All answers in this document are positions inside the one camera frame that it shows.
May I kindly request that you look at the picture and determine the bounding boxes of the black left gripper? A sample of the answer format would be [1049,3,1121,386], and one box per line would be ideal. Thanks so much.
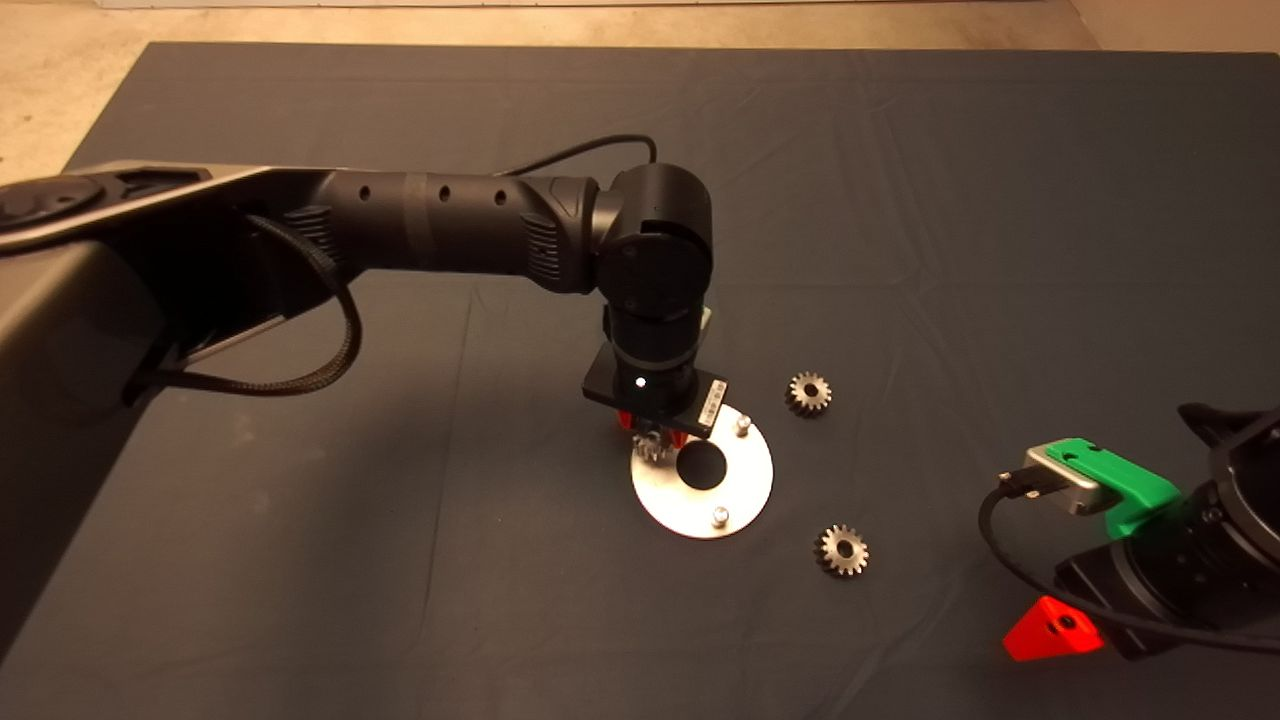
[583,344,730,450]

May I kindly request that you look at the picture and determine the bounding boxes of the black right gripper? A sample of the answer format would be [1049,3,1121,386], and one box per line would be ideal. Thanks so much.
[1003,485,1280,663]

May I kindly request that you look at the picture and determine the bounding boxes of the round metal carrier plate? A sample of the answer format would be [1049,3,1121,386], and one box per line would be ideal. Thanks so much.
[632,403,775,541]

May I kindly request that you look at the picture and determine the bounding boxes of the dark grey table cloth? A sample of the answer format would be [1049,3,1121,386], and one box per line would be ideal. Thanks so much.
[0,42,1280,720]

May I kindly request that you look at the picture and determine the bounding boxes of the black USB camera cable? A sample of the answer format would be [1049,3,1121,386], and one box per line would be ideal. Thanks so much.
[980,468,1280,656]

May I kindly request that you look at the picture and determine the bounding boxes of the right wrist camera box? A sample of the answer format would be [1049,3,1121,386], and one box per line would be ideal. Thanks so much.
[1027,445,1108,517]

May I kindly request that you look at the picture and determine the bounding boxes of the right green camera mount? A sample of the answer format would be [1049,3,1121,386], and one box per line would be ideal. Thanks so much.
[1047,437,1185,539]

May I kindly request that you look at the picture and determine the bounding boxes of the thin black camera cable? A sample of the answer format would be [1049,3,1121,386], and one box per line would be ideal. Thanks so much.
[500,134,659,179]

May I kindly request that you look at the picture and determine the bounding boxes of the braided black arm cable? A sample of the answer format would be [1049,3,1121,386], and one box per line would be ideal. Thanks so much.
[150,215,361,397]

